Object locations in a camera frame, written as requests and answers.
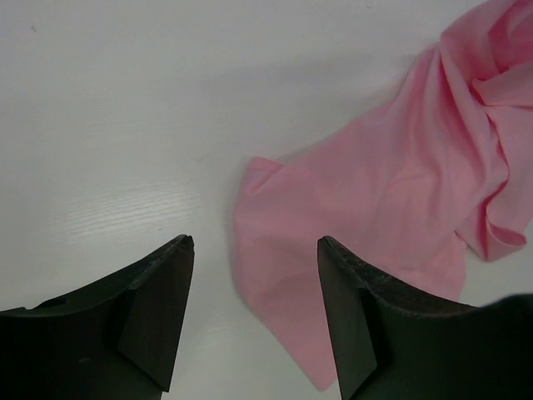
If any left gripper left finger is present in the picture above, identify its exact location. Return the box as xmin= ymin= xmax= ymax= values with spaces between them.
xmin=1 ymin=235 xmax=195 ymax=400

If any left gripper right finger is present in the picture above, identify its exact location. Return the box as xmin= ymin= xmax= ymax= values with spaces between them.
xmin=317 ymin=237 xmax=532 ymax=399

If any pink t shirt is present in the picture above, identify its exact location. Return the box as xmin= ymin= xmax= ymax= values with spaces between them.
xmin=232 ymin=1 xmax=532 ymax=390

